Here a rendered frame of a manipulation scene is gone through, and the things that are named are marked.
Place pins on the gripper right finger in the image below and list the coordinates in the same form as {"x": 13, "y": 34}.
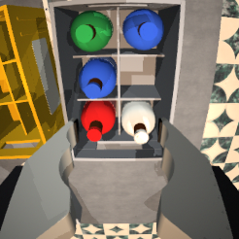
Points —
{"x": 200, "y": 201}

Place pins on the green bottle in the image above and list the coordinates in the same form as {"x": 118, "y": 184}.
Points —
{"x": 94, "y": 31}

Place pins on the grey plastic crate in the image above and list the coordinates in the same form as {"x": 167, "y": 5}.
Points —
{"x": 154, "y": 77}

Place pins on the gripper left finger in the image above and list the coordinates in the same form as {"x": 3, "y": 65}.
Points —
{"x": 34, "y": 201}

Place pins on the yellow divided crate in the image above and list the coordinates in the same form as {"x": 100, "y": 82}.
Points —
{"x": 27, "y": 62}

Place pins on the blue bottle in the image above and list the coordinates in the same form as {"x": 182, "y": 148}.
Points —
{"x": 98, "y": 73}
{"x": 142, "y": 22}

